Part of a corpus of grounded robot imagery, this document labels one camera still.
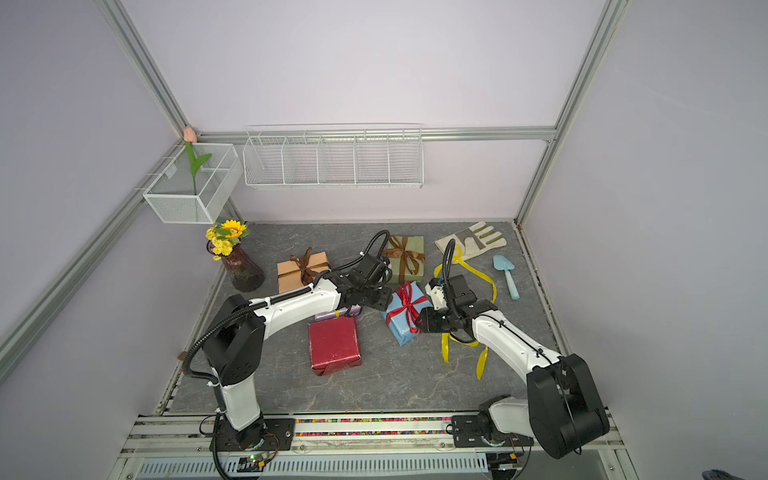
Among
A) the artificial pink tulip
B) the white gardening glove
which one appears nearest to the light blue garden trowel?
the white gardening glove

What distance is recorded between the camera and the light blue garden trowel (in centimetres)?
101

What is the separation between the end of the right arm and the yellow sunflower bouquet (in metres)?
0.59

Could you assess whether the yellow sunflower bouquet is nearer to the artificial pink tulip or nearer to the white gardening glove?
the artificial pink tulip

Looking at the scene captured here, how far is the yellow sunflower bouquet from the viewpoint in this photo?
0.84m

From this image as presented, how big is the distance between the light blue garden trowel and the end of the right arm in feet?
1.16

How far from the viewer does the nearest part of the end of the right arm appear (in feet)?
2.04

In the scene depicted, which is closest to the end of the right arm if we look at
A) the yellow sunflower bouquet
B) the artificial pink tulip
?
the yellow sunflower bouquet
